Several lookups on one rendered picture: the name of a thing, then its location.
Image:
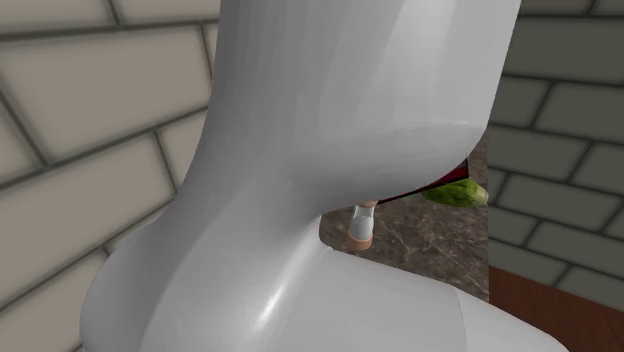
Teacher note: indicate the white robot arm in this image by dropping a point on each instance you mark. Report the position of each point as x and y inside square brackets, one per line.
[312, 146]

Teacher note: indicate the white and tan bottle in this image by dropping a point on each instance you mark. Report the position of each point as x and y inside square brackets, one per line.
[362, 226]

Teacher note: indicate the red and black book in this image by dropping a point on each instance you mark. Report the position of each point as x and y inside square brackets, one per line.
[446, 179]

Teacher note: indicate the green cucumber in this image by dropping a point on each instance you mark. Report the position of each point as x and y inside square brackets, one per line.
[456, 193]

